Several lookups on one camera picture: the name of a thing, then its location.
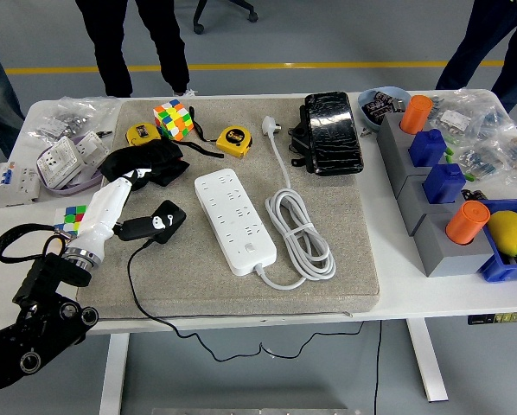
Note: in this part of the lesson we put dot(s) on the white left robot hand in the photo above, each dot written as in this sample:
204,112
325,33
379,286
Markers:
105,207

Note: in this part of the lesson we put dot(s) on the black power adapter plug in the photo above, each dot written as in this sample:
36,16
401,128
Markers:
172,220

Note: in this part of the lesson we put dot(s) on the glossy black case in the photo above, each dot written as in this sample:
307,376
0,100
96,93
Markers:
334,134

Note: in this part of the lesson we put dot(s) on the blue block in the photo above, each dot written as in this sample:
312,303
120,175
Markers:
444,183
427,149

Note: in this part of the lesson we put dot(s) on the small black connector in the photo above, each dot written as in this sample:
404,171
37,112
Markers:
472,194

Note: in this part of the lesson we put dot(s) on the white power strip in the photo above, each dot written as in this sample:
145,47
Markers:
237,225

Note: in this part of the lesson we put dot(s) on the small white socket panel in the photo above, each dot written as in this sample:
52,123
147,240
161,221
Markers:
90,147

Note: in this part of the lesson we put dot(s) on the yellow lemon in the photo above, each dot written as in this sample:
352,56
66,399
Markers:
509,233

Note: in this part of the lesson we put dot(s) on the clear bag of blue parts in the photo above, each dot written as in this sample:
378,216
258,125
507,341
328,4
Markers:
483,162

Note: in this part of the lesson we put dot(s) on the clear bag of metal parts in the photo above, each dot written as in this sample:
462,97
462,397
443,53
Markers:
68,119

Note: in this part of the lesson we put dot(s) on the grey block base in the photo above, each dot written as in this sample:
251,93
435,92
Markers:
448,261
388,129
399,168
410,203

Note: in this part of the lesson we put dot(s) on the small screwdriver bit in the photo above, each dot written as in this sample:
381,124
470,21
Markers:
105,133

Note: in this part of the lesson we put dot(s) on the small green clip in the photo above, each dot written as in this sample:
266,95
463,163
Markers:
470,176
449,151

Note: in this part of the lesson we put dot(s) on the small yellow tape measure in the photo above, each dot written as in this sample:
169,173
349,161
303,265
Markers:
139,133

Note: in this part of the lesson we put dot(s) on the large white socket panel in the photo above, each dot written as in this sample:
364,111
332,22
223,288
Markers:
61,162

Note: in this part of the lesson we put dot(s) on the white table leg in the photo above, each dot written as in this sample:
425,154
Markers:
427,367
113,376

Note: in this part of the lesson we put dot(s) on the black cloth pouch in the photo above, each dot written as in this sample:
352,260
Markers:
155,160

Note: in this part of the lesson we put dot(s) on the small colourful puzzle cube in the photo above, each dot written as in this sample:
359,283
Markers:
70,216

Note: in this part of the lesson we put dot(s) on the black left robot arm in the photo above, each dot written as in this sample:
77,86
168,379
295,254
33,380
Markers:
46,281

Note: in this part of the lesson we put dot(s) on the black folding holder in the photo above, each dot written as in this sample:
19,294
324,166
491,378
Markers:
296,140

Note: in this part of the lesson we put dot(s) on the white circuit breaker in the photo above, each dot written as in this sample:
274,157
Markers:
12,186

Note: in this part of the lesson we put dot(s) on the clear bag with white label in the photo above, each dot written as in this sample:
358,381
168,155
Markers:
453,119

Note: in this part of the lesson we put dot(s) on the black office chair base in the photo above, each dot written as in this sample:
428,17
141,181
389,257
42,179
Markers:
199,28

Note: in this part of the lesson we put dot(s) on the small metal clip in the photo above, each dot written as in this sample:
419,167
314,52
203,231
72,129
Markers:
366,132

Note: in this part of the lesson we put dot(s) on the orange cylinder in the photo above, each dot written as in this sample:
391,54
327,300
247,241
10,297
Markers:
416,114
468,222

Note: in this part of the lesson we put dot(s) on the blue plastic bin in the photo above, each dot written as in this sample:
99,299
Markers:
500,270

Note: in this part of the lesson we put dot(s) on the light blue bowl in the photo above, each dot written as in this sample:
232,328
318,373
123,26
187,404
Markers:
364,114

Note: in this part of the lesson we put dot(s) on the grey-brown mat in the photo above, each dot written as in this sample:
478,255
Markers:
349,207

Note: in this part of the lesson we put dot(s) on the large colourful puzzle cube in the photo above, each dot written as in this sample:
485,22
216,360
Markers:
172,121

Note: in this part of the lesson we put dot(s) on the black table control panel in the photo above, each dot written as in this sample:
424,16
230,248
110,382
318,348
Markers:
500,319

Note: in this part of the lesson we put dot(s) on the dark cylindrical capacitors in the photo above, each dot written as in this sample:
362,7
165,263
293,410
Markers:
381,106

